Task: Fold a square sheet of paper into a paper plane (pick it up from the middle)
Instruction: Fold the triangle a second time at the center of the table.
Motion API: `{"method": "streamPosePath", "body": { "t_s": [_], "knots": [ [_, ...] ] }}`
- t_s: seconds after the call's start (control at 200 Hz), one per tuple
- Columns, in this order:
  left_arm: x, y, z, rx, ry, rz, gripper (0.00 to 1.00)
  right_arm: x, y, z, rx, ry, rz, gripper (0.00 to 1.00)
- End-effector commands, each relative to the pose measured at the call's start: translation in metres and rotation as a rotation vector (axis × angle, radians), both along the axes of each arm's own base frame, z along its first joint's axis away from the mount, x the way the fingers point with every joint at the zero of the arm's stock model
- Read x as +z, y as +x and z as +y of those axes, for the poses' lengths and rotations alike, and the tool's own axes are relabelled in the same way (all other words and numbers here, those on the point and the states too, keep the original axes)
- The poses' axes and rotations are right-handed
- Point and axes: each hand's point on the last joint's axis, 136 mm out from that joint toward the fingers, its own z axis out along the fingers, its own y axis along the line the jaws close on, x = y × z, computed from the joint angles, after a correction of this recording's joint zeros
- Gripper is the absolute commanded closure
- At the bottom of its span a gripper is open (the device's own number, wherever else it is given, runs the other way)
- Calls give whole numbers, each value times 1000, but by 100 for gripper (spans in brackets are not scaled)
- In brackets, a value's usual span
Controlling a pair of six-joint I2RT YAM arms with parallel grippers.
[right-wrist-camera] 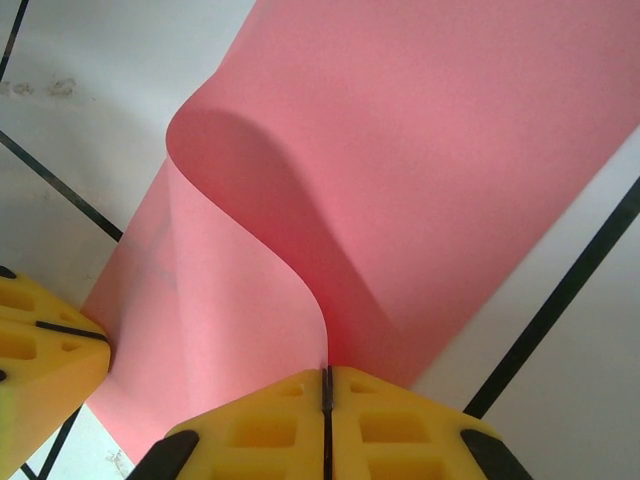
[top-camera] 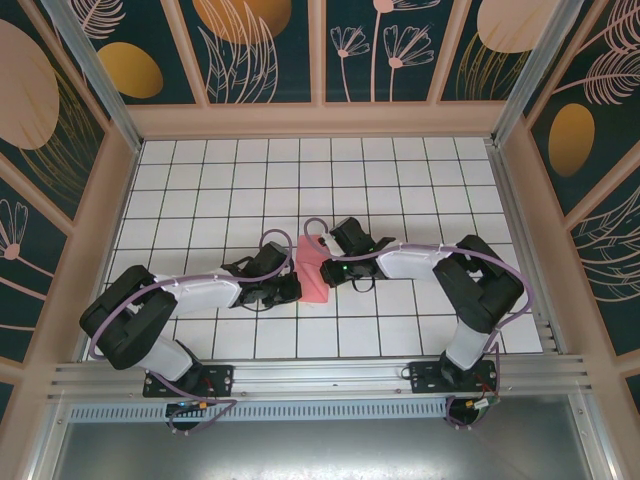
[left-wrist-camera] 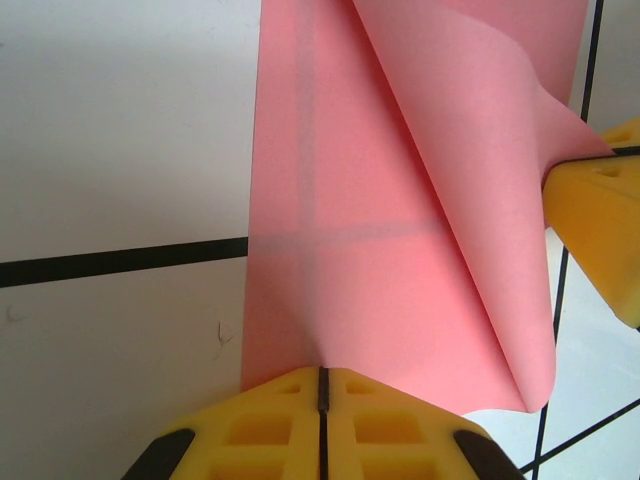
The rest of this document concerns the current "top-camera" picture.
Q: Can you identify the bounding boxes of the grey metal sheet panel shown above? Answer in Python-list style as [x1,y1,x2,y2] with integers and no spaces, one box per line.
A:
[49,418,619,480]

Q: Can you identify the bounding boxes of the black electronics board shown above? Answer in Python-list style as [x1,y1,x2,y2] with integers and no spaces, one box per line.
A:
[446,397,502,431]
[166,399,212,435]

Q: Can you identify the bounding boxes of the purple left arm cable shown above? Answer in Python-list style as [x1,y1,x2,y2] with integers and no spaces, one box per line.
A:
[89,229,295,436]

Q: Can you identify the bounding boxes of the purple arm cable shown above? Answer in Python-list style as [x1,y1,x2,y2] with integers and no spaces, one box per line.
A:
[89,229,295,436]
[303,216,531,431]

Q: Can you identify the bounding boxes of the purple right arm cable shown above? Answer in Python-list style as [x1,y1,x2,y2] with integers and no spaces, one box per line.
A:
[303,216,531,431]

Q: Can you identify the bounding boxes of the aluminium mounting rail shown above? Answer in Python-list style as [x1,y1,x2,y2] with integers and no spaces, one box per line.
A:
[47,353,594,407]

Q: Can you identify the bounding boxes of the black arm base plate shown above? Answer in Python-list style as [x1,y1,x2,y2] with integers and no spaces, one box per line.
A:
[408,360,501,395]
[143,363,236,399]

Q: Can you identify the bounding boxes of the slotted grey cable duct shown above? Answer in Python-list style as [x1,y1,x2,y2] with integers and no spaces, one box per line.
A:
[67,402,451,422]

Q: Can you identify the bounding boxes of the aluminium side rail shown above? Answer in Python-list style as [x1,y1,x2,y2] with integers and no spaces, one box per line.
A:
[487,141,569,355]

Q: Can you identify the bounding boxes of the aluminium corner post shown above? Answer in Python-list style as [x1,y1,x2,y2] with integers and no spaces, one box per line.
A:
[39,0,146,152]
[491,0,587,147]

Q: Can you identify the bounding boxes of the aluminium frame bar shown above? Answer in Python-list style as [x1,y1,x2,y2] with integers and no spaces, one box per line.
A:
[574,382,624,480]
[24,397,71,480]

